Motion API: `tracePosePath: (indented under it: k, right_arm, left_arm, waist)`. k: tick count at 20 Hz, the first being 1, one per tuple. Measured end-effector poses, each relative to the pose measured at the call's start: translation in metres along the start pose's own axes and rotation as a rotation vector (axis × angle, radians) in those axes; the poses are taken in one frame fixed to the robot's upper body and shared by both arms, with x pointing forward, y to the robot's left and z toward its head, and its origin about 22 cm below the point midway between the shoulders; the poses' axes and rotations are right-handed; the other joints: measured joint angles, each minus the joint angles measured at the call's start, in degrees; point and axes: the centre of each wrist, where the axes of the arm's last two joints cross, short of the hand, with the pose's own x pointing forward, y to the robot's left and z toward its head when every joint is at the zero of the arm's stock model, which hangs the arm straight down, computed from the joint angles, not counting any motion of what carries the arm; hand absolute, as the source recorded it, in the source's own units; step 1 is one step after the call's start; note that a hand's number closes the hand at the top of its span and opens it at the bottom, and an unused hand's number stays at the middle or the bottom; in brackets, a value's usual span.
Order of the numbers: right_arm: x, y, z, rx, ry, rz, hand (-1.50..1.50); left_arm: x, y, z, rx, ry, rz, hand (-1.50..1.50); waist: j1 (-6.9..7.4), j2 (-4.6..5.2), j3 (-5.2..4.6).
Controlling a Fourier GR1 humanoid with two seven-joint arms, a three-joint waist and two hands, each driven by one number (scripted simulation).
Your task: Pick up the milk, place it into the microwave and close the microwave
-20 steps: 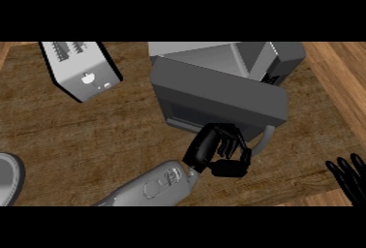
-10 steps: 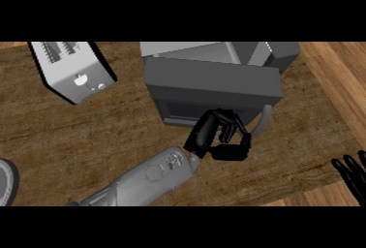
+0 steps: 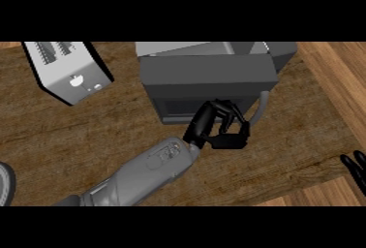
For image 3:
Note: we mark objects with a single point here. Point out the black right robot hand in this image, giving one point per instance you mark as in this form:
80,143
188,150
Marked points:
356,168

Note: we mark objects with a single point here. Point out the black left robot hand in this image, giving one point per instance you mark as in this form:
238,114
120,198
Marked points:
229,140

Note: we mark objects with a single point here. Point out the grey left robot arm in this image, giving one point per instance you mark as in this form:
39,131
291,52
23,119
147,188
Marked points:
144,174

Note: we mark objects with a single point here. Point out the dark grey microwave door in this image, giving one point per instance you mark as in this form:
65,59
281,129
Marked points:
176,93

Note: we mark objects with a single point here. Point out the dark grey microwave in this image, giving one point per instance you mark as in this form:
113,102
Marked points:
206,69

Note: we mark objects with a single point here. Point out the silver toaster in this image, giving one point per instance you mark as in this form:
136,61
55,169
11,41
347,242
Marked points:
71,72

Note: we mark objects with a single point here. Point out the grey round dish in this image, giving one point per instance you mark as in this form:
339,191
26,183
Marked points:
6,184

